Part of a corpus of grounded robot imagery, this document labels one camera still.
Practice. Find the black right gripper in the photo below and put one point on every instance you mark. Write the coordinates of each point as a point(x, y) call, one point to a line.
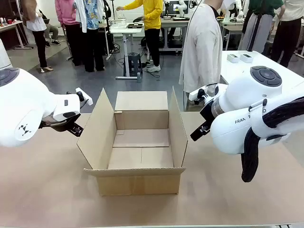
point(209, 114)

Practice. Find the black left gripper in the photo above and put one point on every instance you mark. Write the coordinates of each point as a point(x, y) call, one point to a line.
point(59, 124)

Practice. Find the brown cardboard box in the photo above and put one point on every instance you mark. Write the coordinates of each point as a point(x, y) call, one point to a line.
point(140, 140)

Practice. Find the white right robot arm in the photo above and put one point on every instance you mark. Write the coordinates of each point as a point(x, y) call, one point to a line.
point(237, 95)

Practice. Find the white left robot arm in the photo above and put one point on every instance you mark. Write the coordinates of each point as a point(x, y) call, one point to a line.
point(28, 102)

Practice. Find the small white container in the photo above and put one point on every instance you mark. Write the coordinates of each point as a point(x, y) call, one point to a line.
point(232, 58)
point(246, 58)

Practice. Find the person in cream jacket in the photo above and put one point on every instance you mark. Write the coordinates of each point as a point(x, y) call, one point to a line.
point(202, 47)

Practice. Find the dark plastic stool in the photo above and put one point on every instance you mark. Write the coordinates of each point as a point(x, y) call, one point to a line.
point(134, 64)

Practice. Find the white side table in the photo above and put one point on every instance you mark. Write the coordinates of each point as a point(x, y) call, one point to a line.
point(273, 61)

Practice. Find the seated person in green trousers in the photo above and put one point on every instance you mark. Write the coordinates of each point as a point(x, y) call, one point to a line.
point(53, 31)

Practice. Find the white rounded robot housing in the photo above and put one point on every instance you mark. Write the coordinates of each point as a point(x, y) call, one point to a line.
point(4, 55)

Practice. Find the white standing desk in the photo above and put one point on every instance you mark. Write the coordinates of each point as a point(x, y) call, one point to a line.
point(118, 29)

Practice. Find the person in white skirt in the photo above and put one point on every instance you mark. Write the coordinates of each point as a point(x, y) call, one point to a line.
point(35, 23)

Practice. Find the person in blue patterned shirt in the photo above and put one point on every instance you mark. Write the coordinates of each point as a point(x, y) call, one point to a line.
point(91, 16)

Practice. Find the white desk with monitor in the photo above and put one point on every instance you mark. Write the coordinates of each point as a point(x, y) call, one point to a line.
point(174, 21)

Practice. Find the person in pink top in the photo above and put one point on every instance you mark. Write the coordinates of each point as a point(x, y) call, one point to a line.
point(66, 14)

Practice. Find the person in grey skirt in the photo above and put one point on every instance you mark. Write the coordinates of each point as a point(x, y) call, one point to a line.
point(256, 31)

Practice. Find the black tray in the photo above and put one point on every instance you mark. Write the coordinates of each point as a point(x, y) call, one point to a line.
point(135, 25)

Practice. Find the grey table with red items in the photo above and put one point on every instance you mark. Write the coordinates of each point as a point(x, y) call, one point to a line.
point(12, 25)

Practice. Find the person in black trousers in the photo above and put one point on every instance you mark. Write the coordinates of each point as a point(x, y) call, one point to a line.
point(285, 38)

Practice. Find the person in yellow sweater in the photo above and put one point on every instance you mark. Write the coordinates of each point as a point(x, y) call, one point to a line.
point(152, 14)

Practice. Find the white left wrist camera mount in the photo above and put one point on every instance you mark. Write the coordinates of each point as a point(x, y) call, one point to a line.
point(85, 98)

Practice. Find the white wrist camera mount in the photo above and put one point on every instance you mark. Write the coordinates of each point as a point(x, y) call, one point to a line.
point(198, 93)
point(85, 98)

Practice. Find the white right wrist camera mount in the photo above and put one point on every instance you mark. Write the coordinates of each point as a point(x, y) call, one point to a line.
point(198, 93)

